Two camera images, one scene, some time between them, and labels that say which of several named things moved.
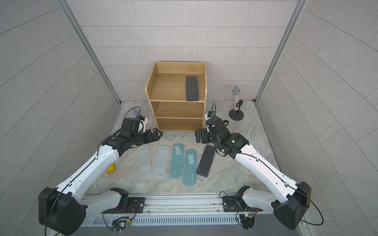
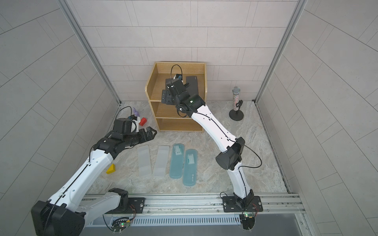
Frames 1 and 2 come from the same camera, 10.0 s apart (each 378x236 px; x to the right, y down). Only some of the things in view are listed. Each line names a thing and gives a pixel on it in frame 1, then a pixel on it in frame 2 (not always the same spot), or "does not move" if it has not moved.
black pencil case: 191,87 does not move
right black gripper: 204,139 → 172,98
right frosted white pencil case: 161,161 does not move
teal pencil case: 190,169 does not move
